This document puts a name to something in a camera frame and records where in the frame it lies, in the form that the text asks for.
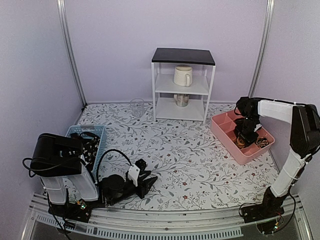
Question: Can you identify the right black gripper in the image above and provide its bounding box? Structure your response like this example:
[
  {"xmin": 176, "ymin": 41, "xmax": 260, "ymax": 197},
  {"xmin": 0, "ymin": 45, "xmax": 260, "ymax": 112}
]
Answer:
[{"xmin": 234, "ymin": 115, "xmax": 260, "ymax": 147}]

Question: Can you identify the yellow beetle-print tie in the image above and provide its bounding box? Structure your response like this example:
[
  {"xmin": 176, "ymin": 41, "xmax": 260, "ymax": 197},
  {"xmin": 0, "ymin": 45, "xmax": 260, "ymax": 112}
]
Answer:
[{"xmin": 234, "ymin": 135, "xmax": 250, "ymax": 149}]

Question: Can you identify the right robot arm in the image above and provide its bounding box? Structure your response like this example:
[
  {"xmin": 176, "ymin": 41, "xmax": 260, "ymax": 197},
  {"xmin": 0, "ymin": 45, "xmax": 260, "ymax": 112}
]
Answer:
[{"xmin": 234, "ymin": 96, "xmax": 320, "ymax": 218}]

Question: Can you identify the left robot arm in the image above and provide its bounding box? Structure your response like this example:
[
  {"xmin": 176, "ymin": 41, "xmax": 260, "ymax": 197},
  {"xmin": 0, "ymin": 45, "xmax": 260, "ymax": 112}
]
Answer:
[{"xmin": 23, "ymin": 131, "xmax": 158, "ymax": 217}]

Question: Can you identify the pink divided organizer tray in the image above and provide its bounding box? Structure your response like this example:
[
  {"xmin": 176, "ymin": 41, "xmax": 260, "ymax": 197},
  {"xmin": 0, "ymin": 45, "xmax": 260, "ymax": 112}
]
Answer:
[{"xmin": 210, "ymin": 110, "xmax": 275, "ymax": 165}]

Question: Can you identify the rolled yellow-black tie in tray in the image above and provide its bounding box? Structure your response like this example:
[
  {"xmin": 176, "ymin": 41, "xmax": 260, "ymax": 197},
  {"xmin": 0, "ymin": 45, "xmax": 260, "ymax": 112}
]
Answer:
[{"xmin": 255, "ymin": 136, "xmax": 271, "ymax": 149}]

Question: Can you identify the floral table mat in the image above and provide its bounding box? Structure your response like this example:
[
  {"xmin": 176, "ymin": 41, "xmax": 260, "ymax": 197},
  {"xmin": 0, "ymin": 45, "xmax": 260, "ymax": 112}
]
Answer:
[{"xmin": 77, "ymin": 103, "xmax": 278, "ymax": 211}]

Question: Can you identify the black white-patterned tie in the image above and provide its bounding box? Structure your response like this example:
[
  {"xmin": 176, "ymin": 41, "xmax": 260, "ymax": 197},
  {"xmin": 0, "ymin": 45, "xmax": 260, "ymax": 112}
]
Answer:
[{"xmin": 70, "ymin": 131, "xmax": 101, "ymax": 167}]

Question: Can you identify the blue plastic basket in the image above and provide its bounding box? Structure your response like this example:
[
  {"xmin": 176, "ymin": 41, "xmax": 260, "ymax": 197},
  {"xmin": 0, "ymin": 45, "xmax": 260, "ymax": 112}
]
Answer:
[{"xmin": 65, "ymin": 125, "xmax": 107, "ymax": 183}]

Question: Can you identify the clear glass cup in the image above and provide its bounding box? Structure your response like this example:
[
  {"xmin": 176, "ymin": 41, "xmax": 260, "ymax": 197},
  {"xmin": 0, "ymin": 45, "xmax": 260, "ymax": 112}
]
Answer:
[{"xmin": 130, "ymin": 98, "xmax": 145, "ymax": 118}]

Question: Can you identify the white shelf with black top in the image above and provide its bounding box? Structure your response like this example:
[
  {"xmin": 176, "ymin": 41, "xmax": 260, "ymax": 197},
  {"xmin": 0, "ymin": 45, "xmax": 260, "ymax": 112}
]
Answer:
[{"xmin": 151, "ymin": 47, "xmax": 216, "ymax": 123}]

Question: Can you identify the cream ceramic mug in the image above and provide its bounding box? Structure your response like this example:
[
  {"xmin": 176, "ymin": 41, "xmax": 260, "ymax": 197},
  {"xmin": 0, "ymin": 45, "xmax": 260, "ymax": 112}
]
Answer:
[{"xmin": 173, "ymin": 65, "xmax": 193, "ymax": 87}]

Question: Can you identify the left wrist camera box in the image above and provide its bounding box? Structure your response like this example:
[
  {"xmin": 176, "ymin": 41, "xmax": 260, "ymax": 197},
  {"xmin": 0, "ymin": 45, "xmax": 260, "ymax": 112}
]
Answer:
[{"xmin": 126, "ymin": 164, "xmax": 141, "ymax": 187}]

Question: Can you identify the front aluminium rail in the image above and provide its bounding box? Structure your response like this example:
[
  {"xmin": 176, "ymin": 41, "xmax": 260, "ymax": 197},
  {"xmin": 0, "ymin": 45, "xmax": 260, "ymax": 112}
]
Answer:
[{"xmin": 20, "ymin": 194, "xmax": 315, "ymax": 240}]

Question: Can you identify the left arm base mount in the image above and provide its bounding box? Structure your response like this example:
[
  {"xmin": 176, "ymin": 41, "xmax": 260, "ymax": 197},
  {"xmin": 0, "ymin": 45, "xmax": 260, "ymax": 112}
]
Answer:
[{"xmin": 48, "ymin": 200, "xmax": 92, "ymax": 223}]

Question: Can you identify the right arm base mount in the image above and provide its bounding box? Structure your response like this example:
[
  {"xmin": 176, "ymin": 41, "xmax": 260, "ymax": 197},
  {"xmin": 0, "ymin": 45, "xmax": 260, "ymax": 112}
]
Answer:
[{"xmin": 239, "ymin": 187, "xmax": 289, "ymax": 223}]

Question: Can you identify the right aluminium frame post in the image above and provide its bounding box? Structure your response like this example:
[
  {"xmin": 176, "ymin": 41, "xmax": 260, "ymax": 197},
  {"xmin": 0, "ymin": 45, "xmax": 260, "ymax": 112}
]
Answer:
[{"xmin": 247, "ymin": 0, "xmax": 275, "ymax": 98}]

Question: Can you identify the aluminium frame post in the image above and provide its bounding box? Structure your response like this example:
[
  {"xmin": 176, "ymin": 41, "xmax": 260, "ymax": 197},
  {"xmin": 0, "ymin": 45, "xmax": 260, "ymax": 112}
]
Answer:
[
  {"xmin": 56, "ymin": 0, "xmax": 88, "ymax": 108},
  {"xmin": 247, "ymin": 0, "xmax": 275, "ymax": 98}
]

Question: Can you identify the left aluminium frame post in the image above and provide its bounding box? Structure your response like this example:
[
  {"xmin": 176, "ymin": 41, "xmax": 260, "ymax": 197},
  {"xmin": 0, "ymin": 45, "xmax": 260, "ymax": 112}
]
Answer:
[{"xmin": 56, "ymin": 0, "xmax": 88, "ymax": 108}]

